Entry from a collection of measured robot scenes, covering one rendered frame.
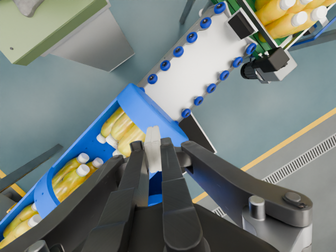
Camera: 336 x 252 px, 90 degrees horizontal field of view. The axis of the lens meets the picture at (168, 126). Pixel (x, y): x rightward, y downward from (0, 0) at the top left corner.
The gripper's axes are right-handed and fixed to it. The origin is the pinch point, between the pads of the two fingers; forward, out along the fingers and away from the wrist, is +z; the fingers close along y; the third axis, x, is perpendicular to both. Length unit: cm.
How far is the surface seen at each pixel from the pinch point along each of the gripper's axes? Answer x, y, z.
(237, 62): 10, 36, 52
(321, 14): 20, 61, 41
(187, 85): 5, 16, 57
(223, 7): 31, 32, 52
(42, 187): -18, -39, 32
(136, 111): 0.8, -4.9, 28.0
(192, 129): -38, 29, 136
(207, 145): -58, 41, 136
